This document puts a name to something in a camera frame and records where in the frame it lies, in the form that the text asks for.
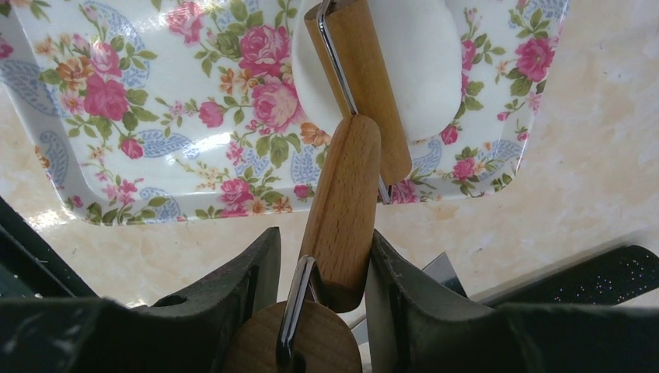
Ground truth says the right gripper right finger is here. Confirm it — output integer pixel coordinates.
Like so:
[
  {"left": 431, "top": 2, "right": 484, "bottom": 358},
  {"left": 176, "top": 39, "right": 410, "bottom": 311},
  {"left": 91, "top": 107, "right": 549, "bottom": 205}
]
[{"left": 366, "top": 234, "right": 658, "bottom": 372}]

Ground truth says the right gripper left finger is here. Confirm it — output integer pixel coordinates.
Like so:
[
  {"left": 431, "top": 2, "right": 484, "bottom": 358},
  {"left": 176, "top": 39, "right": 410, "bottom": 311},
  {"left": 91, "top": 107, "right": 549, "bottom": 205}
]
[{"left": 1, "top": 227, "right": 281, "bottom": 372}]

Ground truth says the wooden double-ended rolling pin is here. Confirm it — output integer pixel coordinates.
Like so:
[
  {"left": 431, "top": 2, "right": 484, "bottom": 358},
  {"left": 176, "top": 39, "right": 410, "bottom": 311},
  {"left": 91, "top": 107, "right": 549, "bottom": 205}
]
[{"left": 220, "top": 1, "right": 411, "bottom": 372}]

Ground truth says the white dough piece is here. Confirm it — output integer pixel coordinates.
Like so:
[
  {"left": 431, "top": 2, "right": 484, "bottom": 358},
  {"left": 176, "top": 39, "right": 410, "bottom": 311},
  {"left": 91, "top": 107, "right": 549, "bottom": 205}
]
[{"left": 291, "top": 0, "right": 462, "bottom": 142}]

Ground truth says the metal scraper with red handle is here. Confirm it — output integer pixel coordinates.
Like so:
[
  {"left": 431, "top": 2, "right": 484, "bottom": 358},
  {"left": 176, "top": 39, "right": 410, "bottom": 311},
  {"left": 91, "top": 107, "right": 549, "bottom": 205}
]
[{"left": 351, "top": 253, "right": 467, "bottom": 345}]

